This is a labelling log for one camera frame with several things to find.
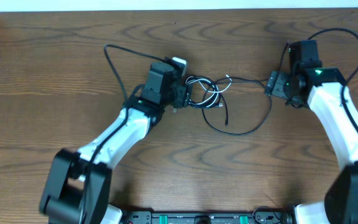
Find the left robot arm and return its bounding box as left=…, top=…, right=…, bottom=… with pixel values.
left=39, top=57, right=190, bottom=223

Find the white usb cable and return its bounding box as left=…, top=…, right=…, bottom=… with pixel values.
left=185, top=74, right=233, bottom=108

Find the black usb cable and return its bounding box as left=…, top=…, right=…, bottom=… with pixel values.
left=172, top=42, right=290, bottom=136

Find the left camera cable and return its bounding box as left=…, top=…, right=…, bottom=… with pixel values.
left=79, top=44, right=167, bottom=224

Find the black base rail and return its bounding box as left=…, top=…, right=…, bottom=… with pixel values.
left=118, top=208, right=296, bottom=224

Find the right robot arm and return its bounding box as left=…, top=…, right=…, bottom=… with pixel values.
left=265, top=40, right=358, bottom=223

